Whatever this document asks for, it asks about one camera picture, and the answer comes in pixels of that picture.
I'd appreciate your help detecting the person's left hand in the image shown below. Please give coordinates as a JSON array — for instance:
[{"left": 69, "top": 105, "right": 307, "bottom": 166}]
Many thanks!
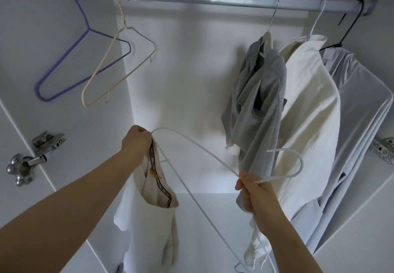
[{"left": 121, "top": 125, "right": 153, "bottom": 167}]

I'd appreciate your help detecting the person's right hand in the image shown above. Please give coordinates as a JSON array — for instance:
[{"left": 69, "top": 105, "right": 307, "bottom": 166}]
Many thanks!
[{"left": 234, "top": 171, "right": 282, "bottom": 223}]

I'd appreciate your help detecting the white t-shirt orange label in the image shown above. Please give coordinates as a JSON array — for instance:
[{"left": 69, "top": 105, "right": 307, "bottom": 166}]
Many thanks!
[{"left": 113, "top": 141, "right": 181, "bottom": 273}]

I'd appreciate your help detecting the white wardrobe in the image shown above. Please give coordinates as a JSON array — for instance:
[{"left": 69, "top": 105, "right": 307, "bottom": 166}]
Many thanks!
[{"left": 0, "top": 0, "right": 394, "bottom": 273}]

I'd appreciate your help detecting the grey hooded garment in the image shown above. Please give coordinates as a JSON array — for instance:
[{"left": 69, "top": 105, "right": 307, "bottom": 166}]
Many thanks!
[{"left": 221, "top": 33, "right": 288, "bottom": 196}]

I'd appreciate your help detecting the beige wire hanger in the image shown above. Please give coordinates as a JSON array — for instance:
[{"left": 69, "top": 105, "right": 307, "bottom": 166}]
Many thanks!
[{"left": 81, "top": 0, "right": 158, "bottom": 107}]

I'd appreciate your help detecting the cream white shirt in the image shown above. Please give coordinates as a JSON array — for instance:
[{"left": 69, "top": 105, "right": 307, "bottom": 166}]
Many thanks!
[{"left": 243, "top": 34, "right": 342, "bottom": 269}]

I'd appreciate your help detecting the light grey shirt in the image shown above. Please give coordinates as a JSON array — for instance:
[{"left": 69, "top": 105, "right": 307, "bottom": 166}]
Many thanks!
[{"left": 289, "top": 47, "right": 394, "bottom": 255}]

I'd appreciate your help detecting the cream hanger with metal hook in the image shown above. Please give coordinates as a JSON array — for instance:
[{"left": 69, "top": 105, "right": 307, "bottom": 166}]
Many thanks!
[{"left": 263, "top": 0, "right": 282, "bottom": 58}]

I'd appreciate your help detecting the white hanger of cream shirt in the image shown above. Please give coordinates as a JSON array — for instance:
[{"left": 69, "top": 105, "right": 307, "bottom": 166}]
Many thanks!
[{"left": 306, "top": 0, "right": 327, "bottom": 42}]

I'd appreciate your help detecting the black hanger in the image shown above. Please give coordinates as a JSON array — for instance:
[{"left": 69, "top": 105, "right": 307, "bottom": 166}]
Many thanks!
[{"left": 319, "top": 0, "right": 365, "bottom": 52}]

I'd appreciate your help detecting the person's right forearm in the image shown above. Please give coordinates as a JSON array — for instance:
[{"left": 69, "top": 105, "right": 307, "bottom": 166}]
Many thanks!
[{"left": 252, "top": 205, "right": 324, "bottom": 273}]

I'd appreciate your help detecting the person's left forearm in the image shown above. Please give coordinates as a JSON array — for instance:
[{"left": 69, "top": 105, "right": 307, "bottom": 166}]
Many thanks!
[{"left": 0, "top": 150, "right": 145, "bottom": 273}]

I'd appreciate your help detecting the purple wire hanger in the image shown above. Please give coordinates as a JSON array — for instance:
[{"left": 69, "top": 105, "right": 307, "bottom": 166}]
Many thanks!
[{"left": 34, "top": 0, "right": 133, "bottom": 102}]

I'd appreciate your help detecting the metal door hinge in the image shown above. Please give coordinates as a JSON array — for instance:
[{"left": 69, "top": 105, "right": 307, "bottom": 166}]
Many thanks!
[
  {"left": 6, "top": 131, "right": 66, "bottom": 187},
  {"left": 372, "top": 137, "right": 394, "bottom": 165}
]

